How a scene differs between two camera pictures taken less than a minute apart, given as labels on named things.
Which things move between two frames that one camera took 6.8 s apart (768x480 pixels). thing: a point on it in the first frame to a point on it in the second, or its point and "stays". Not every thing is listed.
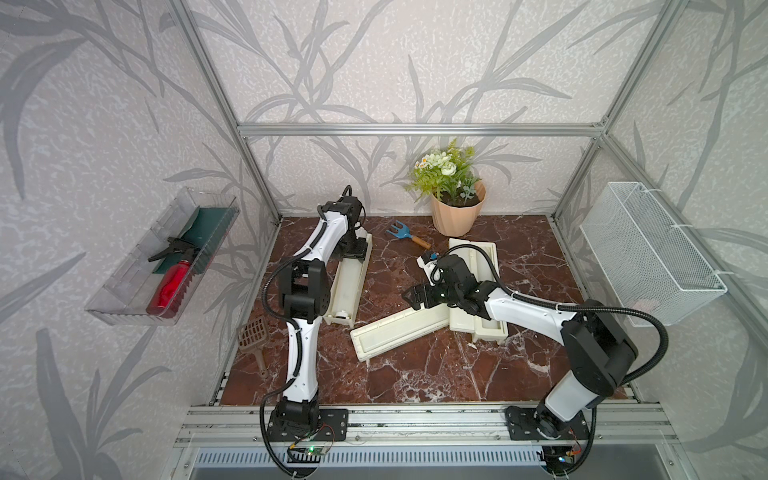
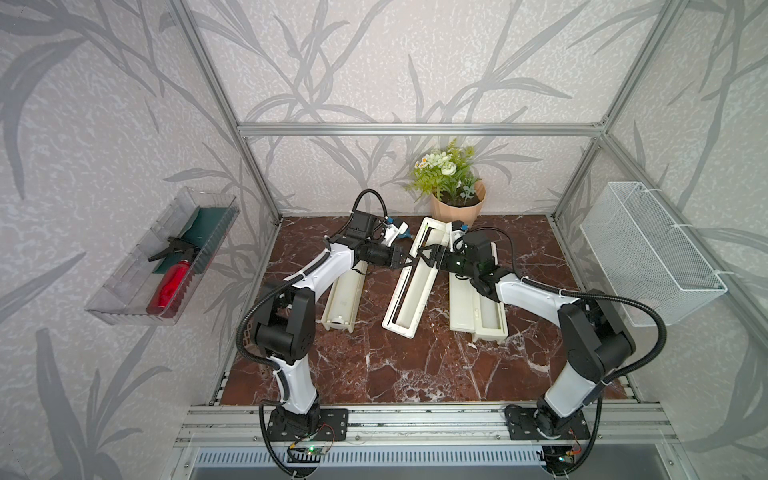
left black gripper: x=360 y=252 to x=394 y=255
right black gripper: x=423 y=289 to x=434 y=253
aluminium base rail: x=250 y=425 stays
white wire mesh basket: x=650 y=263 stays
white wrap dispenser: x=349 y=285 stays
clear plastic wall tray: x=155 y=280 stays
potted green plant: x=457 y=194 stays
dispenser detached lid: x=398 y=329 to x=413 y=293
